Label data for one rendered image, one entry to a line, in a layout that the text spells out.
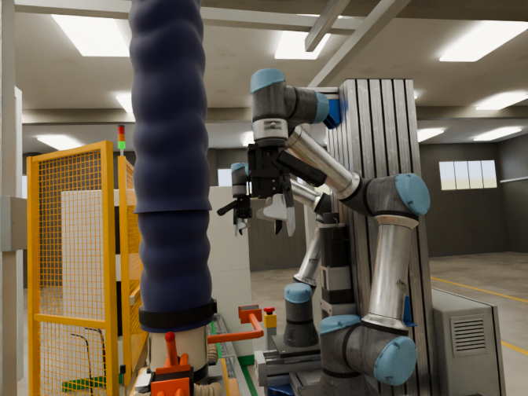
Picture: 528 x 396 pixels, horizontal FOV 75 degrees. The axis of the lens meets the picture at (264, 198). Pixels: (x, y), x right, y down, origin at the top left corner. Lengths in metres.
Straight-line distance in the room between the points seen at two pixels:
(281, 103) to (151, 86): 0.47
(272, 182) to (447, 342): 0.87
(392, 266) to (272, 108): 0.51
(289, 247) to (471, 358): 10.09
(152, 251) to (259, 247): 10.13
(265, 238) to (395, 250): 10.24
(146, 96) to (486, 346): 1.33
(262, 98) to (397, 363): 0.68
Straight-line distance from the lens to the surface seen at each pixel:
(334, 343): 1.02
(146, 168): 1.03
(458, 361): 1.38
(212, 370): 1.20
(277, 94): 0.74
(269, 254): 11.19
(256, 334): 1.21
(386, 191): 0.99
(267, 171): 0.69
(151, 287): 1.05
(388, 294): 0.95
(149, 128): 1.05
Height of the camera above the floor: 1.55
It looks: 4 degrees up
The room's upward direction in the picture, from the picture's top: 3 degrees counter-clockwise
